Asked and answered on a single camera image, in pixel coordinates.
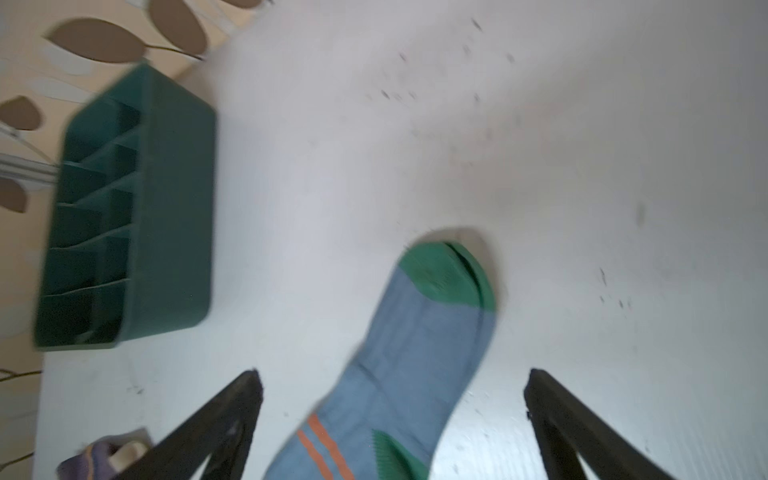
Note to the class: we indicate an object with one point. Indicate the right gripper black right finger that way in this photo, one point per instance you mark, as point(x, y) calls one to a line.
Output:
point(568, 432)

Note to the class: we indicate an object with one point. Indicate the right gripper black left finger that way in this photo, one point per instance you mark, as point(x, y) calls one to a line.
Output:
point(217, 437)

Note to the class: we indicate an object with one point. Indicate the purple sock beige toe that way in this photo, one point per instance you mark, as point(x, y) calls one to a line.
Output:
point(102, 459)

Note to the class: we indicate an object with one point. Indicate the blue grey sock green toe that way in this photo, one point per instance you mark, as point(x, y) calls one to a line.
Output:
point(385, 416)

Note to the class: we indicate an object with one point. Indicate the green divided plastic tray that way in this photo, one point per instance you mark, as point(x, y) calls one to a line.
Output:
point(130, 244)

